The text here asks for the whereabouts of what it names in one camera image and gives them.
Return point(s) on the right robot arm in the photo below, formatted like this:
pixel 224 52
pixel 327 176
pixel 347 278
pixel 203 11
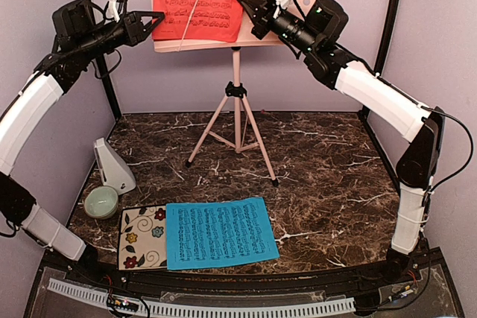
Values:
pixel 335 67

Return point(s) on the pale green bowl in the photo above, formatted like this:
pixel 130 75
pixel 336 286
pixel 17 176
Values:
pixel 101 203

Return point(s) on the floral square plate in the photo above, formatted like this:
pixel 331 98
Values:
pixel 142 239

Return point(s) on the blue sheet music paper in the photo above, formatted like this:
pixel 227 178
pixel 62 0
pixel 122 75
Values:
pixel 214 235

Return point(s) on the white metronome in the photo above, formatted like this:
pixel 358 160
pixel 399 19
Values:
pixel 114 171

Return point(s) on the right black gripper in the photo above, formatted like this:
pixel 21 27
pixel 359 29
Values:
pixel 261 15

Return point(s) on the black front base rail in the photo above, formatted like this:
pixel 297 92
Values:
pixel 425 289

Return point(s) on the pink music stand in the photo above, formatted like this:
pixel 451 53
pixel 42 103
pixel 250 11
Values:
pixel 233 122

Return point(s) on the grey slotted cable duct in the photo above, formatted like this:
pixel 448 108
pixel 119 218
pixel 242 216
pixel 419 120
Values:
pixel 186 305

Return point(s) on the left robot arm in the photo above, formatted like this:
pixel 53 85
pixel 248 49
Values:
pixel 77 43

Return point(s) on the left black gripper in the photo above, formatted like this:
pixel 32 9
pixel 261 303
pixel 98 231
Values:
pixel 134 30

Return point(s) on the right black frame post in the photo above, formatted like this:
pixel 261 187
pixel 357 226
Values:
pixel 386 35

